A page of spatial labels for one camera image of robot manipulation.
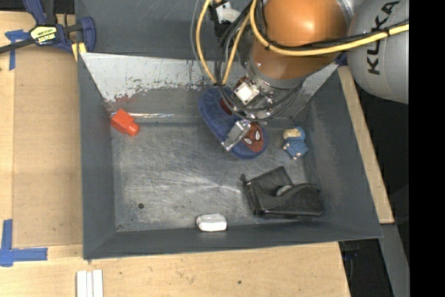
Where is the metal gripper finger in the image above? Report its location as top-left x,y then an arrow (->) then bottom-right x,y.
221,120 -> 252,152

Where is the blue slipper with red mask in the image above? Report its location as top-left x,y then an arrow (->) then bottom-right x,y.
197,86 -> 268,161

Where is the toy bear in blue coat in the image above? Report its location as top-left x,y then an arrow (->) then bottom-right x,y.
282,126 -> 310,161

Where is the grey metal bin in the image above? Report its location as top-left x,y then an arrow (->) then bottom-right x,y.
73,0 -> 384,260

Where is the black fabric case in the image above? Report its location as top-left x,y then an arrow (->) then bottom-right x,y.
240,166 -> 325,220

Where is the small white bar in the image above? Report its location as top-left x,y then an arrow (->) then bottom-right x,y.
195,213 -> 228,233

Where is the red plastic toy block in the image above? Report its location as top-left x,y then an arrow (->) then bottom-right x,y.
110,109 -> 141,137

